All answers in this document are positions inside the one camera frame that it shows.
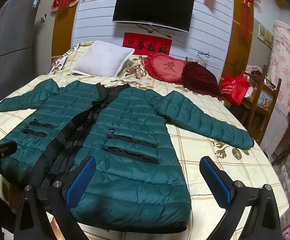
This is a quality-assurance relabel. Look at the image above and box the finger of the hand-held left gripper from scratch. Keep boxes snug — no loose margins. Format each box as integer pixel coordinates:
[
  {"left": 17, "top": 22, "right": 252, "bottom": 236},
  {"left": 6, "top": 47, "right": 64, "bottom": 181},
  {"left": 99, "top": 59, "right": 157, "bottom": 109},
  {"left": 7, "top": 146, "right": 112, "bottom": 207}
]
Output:
[{"left": 0, "top": 142, "right": 18, "bottom": 157}]

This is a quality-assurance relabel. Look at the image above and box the green puffer jacket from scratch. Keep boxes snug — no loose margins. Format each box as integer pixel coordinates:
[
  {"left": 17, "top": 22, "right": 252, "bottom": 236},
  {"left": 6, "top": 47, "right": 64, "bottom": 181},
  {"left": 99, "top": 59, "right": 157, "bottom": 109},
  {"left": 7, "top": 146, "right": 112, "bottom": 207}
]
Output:
[{"left": 0, "top": 78, "right": 255, "bottom": 232}]

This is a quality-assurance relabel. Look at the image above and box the bed with floral checked sheet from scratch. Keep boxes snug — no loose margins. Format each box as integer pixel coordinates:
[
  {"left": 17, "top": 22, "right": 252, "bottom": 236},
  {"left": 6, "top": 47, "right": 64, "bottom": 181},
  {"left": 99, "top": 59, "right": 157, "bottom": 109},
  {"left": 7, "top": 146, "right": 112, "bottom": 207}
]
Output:
[{"left": 0, "top": 41, "right": 289, "bottom": 240}]

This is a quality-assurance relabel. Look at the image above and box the white square pillow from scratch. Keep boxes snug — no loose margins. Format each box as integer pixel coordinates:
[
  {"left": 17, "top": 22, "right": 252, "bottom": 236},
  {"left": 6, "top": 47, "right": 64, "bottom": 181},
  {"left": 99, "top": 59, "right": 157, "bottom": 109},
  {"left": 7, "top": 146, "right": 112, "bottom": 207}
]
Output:
[{"left": 69, "top": 40, "right": 135, "bottom": 78}]

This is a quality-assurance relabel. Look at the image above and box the grey refrigerator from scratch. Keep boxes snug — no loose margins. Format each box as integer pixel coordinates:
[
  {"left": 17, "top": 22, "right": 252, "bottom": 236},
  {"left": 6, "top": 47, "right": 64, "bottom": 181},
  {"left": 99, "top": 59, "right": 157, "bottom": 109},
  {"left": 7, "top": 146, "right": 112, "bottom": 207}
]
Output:
[{"left": 0, "top": 0, "right": 44, "bottom": 100}]

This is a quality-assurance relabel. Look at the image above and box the dark red velvet cushion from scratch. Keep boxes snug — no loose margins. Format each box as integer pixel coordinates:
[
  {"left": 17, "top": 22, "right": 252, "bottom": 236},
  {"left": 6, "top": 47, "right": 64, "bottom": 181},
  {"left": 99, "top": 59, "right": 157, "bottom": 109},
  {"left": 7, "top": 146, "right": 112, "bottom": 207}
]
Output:
[{"left": 176, "top": 62, "right": 224, "bottom": 101}]

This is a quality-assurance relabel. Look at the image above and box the red wall banner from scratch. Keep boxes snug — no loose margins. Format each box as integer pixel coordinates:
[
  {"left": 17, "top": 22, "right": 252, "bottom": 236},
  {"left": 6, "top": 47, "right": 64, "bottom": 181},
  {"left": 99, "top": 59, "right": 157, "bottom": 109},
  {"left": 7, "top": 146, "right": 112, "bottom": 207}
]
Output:
[{"left": 123, "top": 32, "right": 172, "bottom": 56}]

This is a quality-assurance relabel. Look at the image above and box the red heart-shaped cushion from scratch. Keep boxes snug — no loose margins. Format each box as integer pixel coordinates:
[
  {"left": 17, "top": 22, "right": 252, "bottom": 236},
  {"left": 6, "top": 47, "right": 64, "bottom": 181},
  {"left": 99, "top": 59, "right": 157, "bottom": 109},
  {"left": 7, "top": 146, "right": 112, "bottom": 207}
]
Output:
[{"left": 144, "top": 53, "right": 193, "bottom": 83}]

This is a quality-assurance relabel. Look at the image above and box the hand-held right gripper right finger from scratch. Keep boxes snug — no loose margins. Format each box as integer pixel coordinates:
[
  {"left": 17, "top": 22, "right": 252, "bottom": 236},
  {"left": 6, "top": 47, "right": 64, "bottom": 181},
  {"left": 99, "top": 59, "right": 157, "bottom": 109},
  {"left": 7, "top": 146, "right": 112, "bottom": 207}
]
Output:
[{"left": 199, "top": 156, "right": 283, "bottom": 240}]

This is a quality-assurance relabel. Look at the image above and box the wall calendar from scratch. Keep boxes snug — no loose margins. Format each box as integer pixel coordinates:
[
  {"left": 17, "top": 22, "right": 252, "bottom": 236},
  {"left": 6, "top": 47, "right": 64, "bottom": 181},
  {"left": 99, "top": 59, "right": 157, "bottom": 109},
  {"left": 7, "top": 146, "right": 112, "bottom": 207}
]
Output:
[{"left": 257, "top": 22, "right": 274, "bottom": 49}]

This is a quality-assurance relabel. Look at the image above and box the black wall television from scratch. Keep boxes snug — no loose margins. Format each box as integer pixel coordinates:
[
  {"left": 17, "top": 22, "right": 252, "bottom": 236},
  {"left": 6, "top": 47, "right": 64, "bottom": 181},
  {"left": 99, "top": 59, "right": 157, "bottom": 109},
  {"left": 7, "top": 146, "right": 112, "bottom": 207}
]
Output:
[{"left": 112, "top": 0, "right": 195, "bottom": 33}]

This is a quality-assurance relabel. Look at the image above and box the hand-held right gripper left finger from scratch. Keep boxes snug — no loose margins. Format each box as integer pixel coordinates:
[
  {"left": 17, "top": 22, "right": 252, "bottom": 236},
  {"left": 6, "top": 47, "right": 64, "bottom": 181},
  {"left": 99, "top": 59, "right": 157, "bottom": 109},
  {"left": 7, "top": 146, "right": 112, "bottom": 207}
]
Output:
[{"left": 13, "top": 156, "right": 97, "bottom": 240}]

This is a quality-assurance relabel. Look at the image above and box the red shopping bag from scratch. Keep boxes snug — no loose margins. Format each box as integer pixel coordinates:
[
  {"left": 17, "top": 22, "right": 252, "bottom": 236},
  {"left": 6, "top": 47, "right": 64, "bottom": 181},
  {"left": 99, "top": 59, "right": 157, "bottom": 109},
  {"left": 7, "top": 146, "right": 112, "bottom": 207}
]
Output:
[{"left": 219, "top": 72, "right": 251, "bottom": 106}]

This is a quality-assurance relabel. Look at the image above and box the upright floral mattress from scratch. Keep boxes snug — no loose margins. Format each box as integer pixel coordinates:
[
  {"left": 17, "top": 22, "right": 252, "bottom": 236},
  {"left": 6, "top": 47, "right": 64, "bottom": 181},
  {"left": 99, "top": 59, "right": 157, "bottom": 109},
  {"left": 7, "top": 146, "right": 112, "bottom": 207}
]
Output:
[{"left": 260, "top": 21, "right": 290, "bottom": 155}]

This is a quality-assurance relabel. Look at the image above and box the wooden chair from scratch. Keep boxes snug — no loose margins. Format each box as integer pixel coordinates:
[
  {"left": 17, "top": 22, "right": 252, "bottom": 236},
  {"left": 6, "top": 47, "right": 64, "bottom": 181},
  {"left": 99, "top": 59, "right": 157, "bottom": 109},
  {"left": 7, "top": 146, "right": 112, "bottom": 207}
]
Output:
[{"left": 240, "top": 65, "right": 282, "bottom": 144}]

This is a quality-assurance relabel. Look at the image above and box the black television cable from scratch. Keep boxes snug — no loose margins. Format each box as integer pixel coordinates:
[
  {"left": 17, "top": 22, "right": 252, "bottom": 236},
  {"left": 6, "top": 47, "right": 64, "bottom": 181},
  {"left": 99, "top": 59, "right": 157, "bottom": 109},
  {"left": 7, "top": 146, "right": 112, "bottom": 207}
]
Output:
[{"left": 136, "top": 24, "right": 210, "bottom": 59}]

